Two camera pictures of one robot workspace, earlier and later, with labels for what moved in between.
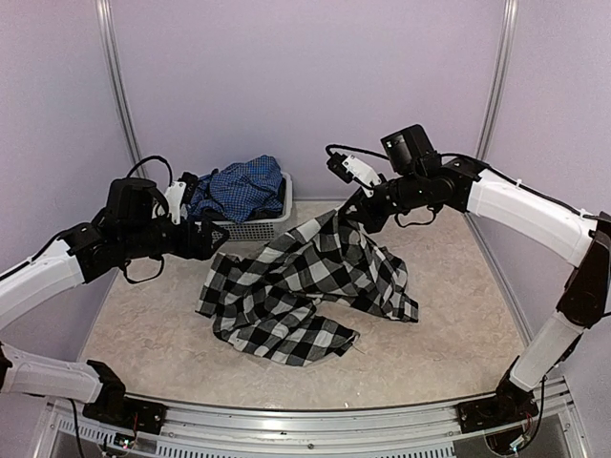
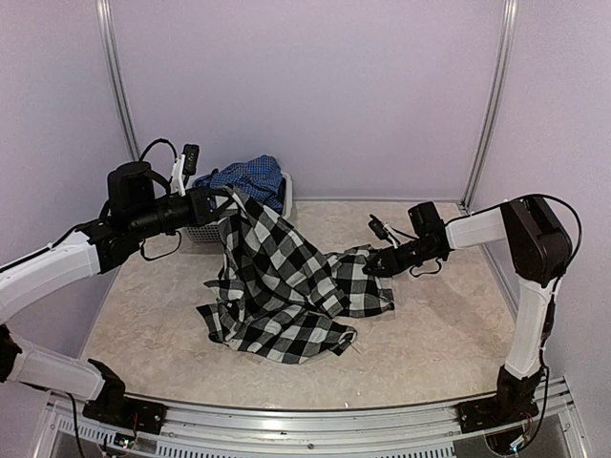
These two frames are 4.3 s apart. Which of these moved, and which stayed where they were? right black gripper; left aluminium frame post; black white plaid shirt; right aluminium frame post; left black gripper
Moved: left black gripper; black white plaid shirt; right black gripper
Stayed: right aluminium frame post; left aluminium frame post
